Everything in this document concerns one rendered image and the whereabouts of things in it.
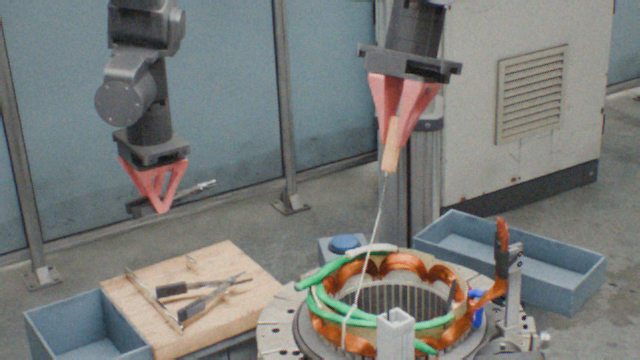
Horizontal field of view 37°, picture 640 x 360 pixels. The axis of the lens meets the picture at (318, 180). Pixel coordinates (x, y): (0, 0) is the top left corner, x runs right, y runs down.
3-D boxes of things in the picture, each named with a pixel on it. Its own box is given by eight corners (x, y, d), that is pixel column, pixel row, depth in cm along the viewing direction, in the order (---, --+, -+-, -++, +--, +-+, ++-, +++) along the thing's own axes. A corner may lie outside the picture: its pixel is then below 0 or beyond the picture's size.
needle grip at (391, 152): (392, 173, 103) (403, 118, 102) (377, 169, 104) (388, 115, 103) (397, 172, 104) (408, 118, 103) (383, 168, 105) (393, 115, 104)
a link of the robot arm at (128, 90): (186, 5, 114) (117, -5, 115) (160, 31, 104) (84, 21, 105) (183, 98, 120) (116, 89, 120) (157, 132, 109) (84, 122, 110)
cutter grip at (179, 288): (157, 299, 123) (155, 289, 122) (156, 296, 124) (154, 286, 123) (187, 293, 124) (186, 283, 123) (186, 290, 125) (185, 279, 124)
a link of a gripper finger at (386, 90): (416, 155, 99) (435, 65, 97) (353, 139, 101) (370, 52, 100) (436, 151, 105) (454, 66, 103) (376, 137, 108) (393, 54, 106)
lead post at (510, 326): (522, 332, 110) (527, 243, 105) (504, 338, 109) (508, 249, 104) (512, 324, 112) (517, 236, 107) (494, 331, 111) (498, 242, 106)
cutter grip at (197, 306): (181, 323, 118) (180, 312, 117) (177, 321, 118) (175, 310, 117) (205, 309, 120) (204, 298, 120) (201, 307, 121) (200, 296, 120)
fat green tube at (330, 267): (300, 301, 110) (299, 286, 109) (280, 287, 112) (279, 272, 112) (397, 259, 117) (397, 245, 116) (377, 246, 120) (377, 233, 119)
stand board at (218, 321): (157, 365, 116) (155, 349, 115) (100, 297, 131) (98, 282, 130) (297, 311, 126) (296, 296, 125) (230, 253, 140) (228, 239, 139)
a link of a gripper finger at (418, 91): (409, 153, 99) (427, 63, 97) (346, 138, 102) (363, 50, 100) (429, 149, 105) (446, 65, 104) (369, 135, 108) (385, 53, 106)
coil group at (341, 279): (341, 300, 116) (340, 270, 115) (332, 294, 118) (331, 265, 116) (380, 283, 120) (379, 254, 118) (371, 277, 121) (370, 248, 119)
